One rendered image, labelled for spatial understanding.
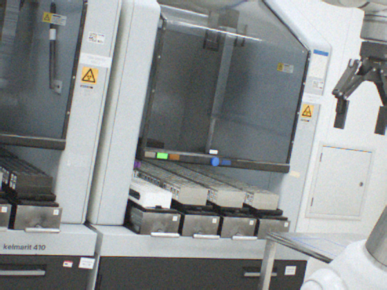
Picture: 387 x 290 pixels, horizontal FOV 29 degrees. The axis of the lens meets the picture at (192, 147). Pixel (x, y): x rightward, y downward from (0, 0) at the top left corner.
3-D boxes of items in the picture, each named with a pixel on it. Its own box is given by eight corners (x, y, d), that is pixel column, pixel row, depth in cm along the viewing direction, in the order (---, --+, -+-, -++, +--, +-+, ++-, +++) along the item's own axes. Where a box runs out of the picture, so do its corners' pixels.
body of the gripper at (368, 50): (376, 41, 173) (367, 80, 174) (401, 47, 177) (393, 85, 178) (353, 39, 179) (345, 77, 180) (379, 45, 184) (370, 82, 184)
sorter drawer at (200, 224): (93, 188, 296) (97, 166, 295) (124, 190, 304) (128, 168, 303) (188, 240, 235) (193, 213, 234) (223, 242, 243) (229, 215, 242)
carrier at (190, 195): (202, 205, 253) (205, 188, 252) (205, 206, 251) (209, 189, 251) (173, 203, 247) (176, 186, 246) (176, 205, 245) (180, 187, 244)
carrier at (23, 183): (48, 195, 223) (52, 175, 222) (51, 197, 221) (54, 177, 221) (10, 192, 217) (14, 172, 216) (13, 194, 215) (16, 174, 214)
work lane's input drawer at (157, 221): (57, 185, 288) (61, 162, 287) (90, 188, 295) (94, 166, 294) (146, 239, 227) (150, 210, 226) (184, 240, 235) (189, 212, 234)
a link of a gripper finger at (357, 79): (376, 70, 177) (374, 65, 176) (347, 101, 174) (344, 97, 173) (365, 69, 180) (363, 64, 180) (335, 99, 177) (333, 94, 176)
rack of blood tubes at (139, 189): (102, 189, 259) (106, 171, 258) (128, 191, 264) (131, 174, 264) (142, 210, 234) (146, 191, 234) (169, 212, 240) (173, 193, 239)
